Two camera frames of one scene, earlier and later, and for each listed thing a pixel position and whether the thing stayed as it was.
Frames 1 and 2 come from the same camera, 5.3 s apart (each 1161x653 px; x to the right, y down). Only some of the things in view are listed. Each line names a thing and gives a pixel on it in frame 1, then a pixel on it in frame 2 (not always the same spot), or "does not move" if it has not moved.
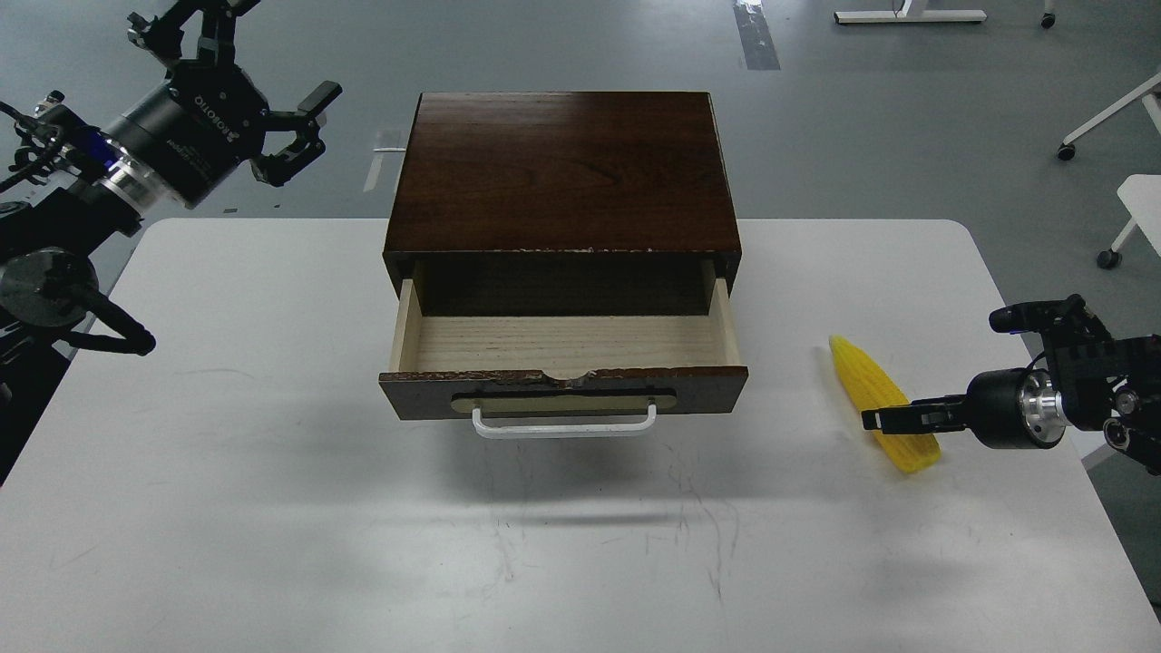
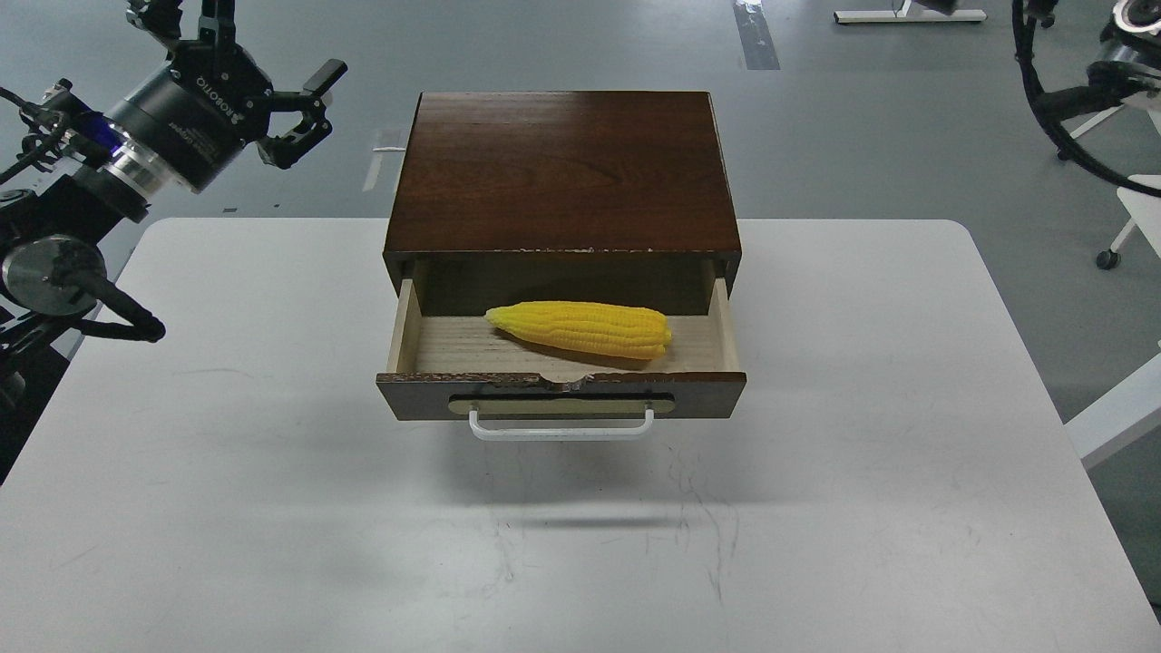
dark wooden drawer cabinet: (562, 204) does not move
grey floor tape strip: (757, 47) does not move
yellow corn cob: (872, 388) to (590, 326)
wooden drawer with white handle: (562, 375) does not move
